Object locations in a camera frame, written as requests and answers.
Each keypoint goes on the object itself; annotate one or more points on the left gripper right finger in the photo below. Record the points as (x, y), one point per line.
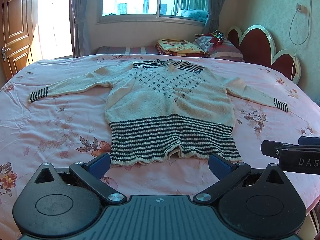
(229, 175)

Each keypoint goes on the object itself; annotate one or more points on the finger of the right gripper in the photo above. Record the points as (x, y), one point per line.
(308, 140)
(275, 149)

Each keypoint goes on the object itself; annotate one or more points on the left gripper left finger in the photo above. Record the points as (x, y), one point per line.
(89, 174)

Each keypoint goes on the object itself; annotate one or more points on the cream black striped knit sweater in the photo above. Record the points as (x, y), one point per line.
(158, 107)

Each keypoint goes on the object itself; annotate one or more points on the red heart-shaped headboard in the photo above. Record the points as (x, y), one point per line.
(258, 47)

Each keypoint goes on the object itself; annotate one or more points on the striped pillow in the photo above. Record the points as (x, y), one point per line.
(226, 51)

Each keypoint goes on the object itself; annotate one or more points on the red plaid folded cloth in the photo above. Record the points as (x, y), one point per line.
(215, 38)

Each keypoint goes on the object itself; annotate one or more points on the striped purple mattress cover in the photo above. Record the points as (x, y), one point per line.
(127, 50)

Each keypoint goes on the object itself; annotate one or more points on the yellow red folded blanket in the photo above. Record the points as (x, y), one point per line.
(175, 47)

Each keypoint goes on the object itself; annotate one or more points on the teal blanket outside window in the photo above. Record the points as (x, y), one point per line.
(197, 15)

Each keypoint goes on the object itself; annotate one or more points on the right grey curtain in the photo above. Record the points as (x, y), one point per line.
(214, 10)

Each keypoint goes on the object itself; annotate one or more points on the grey curtain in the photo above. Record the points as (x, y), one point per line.
(79, 29)
(214, 10)

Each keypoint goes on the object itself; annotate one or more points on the left grey curtain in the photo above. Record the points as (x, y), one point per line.
(79, 29)

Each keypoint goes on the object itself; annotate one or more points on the wooden door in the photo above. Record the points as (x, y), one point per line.
(16, 33)

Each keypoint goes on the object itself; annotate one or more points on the wall socket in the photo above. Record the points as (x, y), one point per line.
(301, 8)

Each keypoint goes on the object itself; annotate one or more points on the metal door handle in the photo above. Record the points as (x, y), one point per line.
(4, 53)

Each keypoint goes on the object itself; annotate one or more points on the window with grey frame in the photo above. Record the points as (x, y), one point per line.
(152, 0)

